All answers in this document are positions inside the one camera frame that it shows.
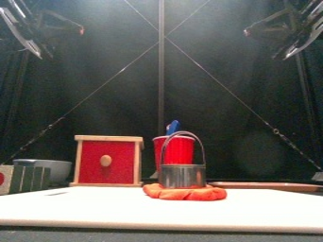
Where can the small white object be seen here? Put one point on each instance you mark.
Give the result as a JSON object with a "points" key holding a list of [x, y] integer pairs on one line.
{"points": [[317, 176]]}

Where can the wooden box with red front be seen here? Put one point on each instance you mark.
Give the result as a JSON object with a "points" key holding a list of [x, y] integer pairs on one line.
{"points": [[113, 157]]}

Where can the green and white striped block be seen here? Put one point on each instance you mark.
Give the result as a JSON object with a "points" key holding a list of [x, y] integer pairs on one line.
{"points": [[25, 179]]}

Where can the white cutting board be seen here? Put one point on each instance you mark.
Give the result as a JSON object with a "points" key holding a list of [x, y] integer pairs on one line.
{"points": [[125, 211]]}

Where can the red plastic cup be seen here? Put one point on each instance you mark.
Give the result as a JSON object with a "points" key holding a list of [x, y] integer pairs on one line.
{"points": [[179, 151]]}

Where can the vertical metal frame pole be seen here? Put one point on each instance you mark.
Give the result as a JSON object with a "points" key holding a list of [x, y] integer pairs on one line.
{"points": [[160, 69]]}

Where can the grey bowl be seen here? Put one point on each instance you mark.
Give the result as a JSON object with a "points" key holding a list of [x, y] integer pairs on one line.
{"points": [[54, 168]]}

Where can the brown wooden tray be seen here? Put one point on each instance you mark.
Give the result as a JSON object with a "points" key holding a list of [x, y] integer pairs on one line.
{"points": [[268, 186]]}

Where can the orange cloth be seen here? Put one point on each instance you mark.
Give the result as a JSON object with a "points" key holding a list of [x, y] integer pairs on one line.
{"points": [[184, 193]]}

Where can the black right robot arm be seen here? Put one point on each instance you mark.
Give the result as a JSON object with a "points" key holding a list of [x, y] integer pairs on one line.
{"points": [[300, 34]]}

